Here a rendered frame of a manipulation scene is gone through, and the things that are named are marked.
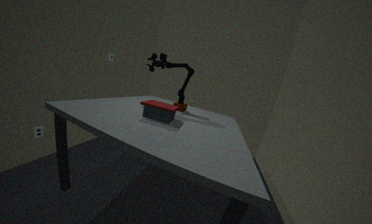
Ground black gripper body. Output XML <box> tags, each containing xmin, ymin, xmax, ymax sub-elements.
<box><xmin>149</xmin><ymin>53</ymin><xmax>158</xmax><ymax>72</ymax></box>

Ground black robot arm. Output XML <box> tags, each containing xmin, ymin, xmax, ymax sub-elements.
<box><xmin>158</xmin><ymin>53</ymin><xmax>195</xmax><ymax>105</ymax></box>

